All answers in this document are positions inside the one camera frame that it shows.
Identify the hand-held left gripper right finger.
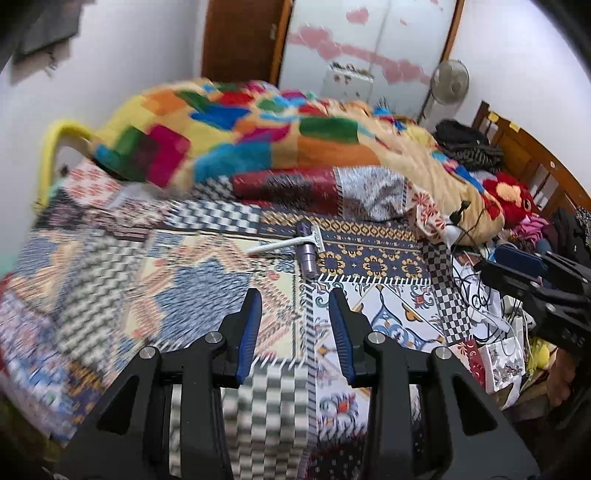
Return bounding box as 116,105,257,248
328,287,541,480

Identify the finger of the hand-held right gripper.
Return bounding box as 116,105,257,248
495,244,557,278
473,260,546,306

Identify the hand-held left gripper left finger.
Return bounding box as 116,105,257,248
60,288,264,480

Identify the purple cylindrical bottle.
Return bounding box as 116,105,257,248
295,222,320,280

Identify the white disposable razor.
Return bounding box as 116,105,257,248
247,226,328,258

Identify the pink cloth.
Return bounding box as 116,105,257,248
512,214,551,246

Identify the yellow plush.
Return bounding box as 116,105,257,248
525,338,553,376

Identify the dark clothing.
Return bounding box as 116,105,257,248
551,207,591,260

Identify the red plush toy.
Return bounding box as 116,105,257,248
482,172,539,228

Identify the brown cloth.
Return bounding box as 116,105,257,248
544,350,579,409

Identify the white printed paper bag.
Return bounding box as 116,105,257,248
479,336,528,398

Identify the white cloth with orange flowers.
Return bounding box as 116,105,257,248
408,189,463,241

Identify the wooden headboard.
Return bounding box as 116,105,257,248
471,100,591,223

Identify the black clothes pile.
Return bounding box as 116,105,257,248
436,119,505,171

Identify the patterned patchwork bed quilt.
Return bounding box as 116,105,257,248
0,157,532,480

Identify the standing fan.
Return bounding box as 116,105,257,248
417,60,471,126

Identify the colourful patchwork fleece blanket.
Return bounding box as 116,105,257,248
90,78,505,246

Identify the white wardrobe with pink patches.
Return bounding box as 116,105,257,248
277,0,463,121

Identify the brown wooden door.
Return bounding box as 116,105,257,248
201,0,294,89

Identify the black cable tangle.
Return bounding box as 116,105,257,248
454,250,527,343

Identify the black earphone cable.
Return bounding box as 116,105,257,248
445,200,491,246

